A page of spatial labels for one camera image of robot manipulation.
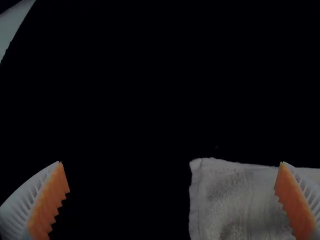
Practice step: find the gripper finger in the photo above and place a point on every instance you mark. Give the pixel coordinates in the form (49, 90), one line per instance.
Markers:
(37, 205)
(295, 200)

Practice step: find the pale towel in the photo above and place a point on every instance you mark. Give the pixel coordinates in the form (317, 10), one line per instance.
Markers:
(230, 200)

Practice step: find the black mat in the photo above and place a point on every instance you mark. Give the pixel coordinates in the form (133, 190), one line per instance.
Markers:
(150, 87)

